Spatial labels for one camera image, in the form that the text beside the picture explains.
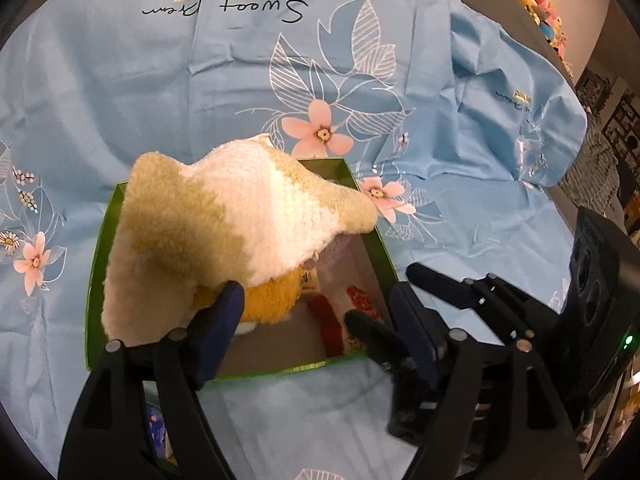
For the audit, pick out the blue floral sheet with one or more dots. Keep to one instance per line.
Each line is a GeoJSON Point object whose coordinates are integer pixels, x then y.
{"type": "Point", "coordinates": [150, 85]}

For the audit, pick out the red and white soft toy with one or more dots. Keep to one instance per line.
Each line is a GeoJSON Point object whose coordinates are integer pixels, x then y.
{"type": "Point", "coordinates": [325, 325]}

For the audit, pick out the yellow mushroom plush toy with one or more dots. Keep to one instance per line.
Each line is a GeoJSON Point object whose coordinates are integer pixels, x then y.
{"type": "Point", "coordinates": [240, 220]}

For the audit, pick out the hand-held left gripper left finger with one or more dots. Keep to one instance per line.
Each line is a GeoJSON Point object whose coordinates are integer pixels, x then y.
{"type": "Point", "coordinates": [222, 325]}

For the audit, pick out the grey knitted throw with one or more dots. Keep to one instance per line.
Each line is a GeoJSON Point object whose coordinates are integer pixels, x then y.
{"type": "Point", "coordinates": [595, 175]}

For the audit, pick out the green cardboard box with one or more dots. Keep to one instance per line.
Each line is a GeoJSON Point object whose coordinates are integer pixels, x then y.
{"type": "Point", "coordinates": [365, 265]}

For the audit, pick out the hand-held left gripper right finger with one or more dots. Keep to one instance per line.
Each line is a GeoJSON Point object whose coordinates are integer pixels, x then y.
{"type": "Point", "coordinates": [415, 335]}

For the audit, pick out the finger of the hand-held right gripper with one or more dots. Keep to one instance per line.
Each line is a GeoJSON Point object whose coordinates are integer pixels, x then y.
{"type": "Point", "coordinates": [372, 332]}
{"type": "Point", "coordinates": [440, 282]}

